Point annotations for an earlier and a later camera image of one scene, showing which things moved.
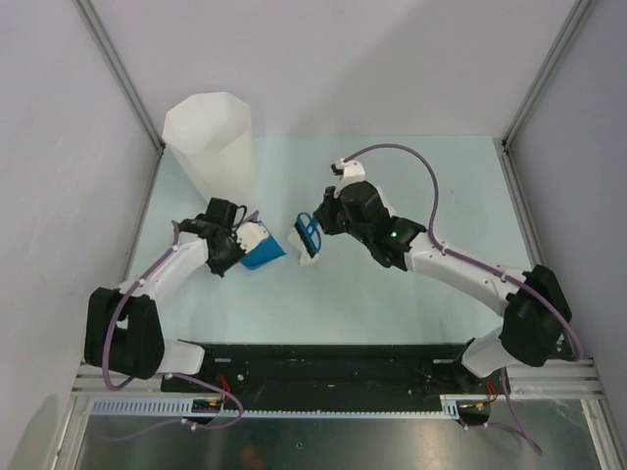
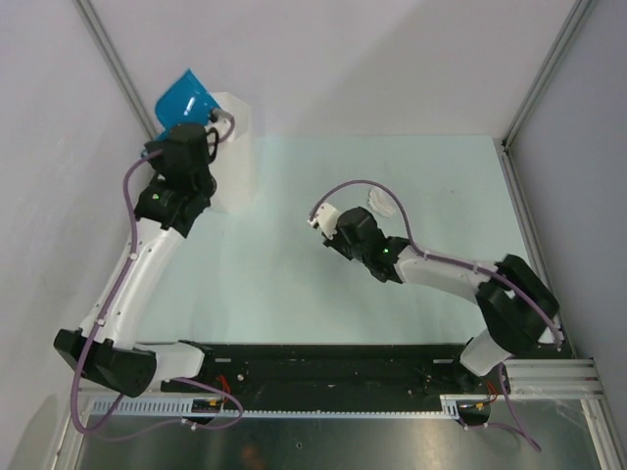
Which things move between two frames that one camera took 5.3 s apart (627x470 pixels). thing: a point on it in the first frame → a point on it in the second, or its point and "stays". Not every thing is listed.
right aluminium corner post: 577,14 stays
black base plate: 409,376 stays
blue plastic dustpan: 265,253 → 185,102
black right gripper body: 337,222 → 340,244
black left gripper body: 221,261 → 158,162
